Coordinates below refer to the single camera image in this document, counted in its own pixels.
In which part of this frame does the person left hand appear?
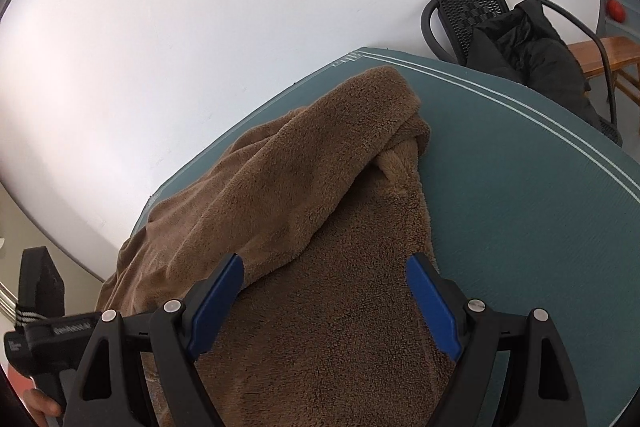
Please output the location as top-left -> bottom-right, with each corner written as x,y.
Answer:
22,388 -> 62,427

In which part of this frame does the wooden bench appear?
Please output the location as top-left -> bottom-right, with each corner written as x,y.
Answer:
568,36 -> 640,105

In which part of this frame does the teal table mat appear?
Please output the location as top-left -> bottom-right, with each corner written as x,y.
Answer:
152,48 -> 639,426

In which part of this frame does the black jacket on chair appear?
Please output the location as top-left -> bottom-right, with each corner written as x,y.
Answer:
466,0 -> 602,130

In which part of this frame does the grey tall cabinet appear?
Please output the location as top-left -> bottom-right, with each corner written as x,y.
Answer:
0,186 -> 102,314

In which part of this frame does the brown fleece garment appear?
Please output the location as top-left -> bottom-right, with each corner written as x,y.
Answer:
96,66 -> 452,426

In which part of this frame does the red ball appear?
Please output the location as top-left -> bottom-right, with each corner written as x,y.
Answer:
605,0 -> 627,24

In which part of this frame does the black mesh chair right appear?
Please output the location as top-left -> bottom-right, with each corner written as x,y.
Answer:
420,0 -> 623,145

